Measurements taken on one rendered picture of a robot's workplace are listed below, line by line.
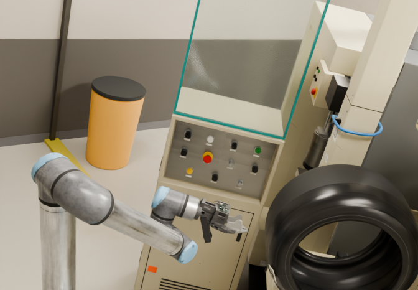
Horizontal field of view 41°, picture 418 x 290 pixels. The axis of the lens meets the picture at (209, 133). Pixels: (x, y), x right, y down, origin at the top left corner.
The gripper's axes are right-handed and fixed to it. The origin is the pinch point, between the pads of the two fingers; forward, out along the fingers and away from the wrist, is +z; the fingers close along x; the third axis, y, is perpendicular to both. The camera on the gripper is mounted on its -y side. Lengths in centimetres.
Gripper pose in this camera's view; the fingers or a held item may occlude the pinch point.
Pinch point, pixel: (243, 231)
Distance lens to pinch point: 216.9
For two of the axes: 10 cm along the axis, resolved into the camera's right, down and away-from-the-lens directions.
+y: 3.4, -8.4, -4.3
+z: 9.4, 3.4, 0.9
